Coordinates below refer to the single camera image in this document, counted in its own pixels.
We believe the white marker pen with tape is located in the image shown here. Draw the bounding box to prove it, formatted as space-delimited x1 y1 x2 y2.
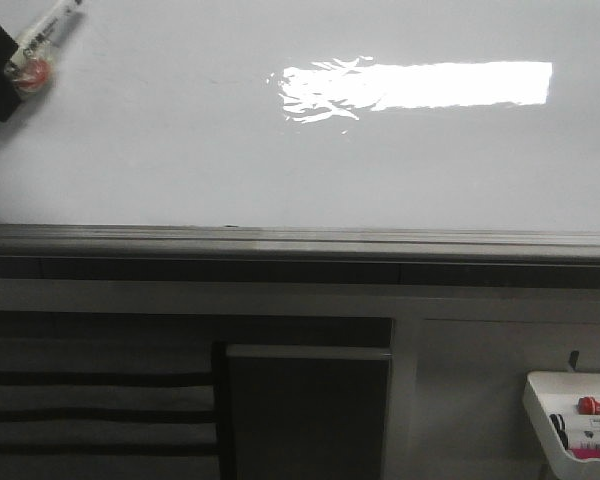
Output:
4 0 84 95

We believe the white whiteboard surface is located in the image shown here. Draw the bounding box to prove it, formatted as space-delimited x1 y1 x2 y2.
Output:
0 1 600 232

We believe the grey slatted panel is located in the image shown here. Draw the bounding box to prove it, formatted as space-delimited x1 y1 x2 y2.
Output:
0 312 222 479

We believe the dark grey panel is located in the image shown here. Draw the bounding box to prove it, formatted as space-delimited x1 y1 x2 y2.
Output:
229 354 391 479

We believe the black tray hook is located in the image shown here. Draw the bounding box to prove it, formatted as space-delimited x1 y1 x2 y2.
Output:
567 350 580 372

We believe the white plastic marker tray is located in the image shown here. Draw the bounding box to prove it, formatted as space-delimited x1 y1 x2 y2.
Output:
523 371 600 479

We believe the black capped marker in tray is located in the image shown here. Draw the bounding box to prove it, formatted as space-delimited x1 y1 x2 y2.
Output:
549 414 600 451

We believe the red capped marker in tray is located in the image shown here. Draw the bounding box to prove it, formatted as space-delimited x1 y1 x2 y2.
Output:
577 396 600 415

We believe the pink labelled marker in tray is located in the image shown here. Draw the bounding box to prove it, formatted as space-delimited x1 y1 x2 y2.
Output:
567 441 600 460

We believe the grey whiteboard frame rail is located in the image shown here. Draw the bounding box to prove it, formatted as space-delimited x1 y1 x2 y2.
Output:
0 224 600 289

